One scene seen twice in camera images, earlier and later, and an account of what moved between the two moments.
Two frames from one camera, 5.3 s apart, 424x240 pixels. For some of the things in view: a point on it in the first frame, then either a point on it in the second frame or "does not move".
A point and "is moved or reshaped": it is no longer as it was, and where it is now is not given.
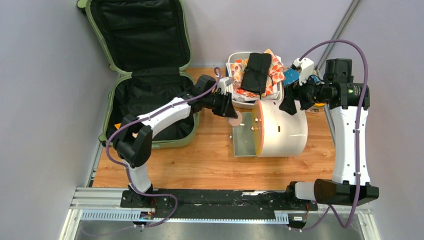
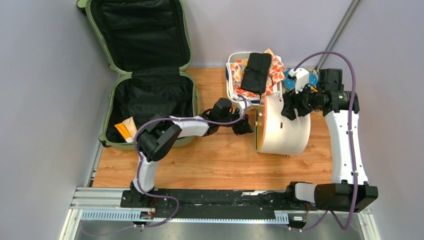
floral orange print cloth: (276, 74) does not move
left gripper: (227, 109) -> (243, 126)
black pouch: (255, 77) does not move
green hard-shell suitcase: (147, 45) does not move
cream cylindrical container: (277, 133) is moved or reshaped
